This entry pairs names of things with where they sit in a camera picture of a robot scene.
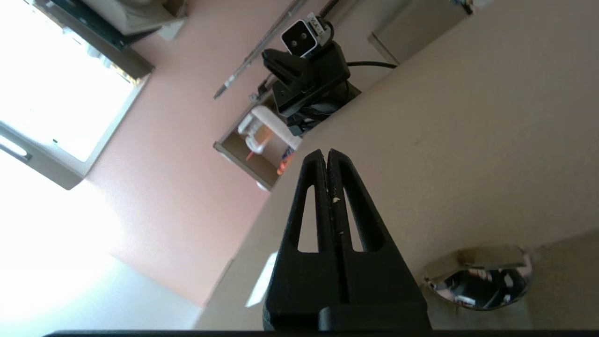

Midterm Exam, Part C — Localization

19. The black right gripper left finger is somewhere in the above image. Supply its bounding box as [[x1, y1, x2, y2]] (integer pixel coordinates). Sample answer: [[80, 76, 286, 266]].
[[262, 149, 351, 330]]

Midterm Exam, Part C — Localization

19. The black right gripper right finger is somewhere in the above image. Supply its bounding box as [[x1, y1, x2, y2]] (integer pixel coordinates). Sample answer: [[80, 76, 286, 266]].
[[327, 149, 431, 310]]

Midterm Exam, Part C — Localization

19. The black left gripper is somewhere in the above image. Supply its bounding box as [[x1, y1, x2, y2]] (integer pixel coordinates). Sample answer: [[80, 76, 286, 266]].
[[261, 41, 352, 118]]

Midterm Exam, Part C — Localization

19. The brown cardboard shoe box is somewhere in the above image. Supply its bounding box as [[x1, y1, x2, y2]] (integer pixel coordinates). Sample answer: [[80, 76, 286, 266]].
[[194, 0, 599, 331]]

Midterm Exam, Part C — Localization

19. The long grey metal rod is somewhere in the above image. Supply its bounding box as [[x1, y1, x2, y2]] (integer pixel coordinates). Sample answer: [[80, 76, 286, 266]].
[[214, 0, 308, 100]]

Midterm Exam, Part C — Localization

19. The white plastic pipe piece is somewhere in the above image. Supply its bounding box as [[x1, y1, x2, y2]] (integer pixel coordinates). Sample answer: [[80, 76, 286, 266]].
[[237, 105, 303, 154]]

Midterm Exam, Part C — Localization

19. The open brown storage carton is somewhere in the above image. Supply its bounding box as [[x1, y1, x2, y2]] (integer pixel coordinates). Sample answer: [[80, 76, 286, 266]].
[[214, 87, 362, 192]]

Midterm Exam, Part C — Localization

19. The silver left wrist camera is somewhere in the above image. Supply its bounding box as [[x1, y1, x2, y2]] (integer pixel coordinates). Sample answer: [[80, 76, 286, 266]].
[[280, 13, 334, 59]]

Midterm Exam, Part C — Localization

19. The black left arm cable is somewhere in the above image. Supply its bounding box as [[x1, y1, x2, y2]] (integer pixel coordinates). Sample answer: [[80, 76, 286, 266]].
[[286, 60, 398, 136]]

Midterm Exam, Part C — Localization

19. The bright window with frame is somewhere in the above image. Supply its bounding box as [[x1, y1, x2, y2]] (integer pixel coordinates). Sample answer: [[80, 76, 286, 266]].
[[0, 0, 155, 190]]

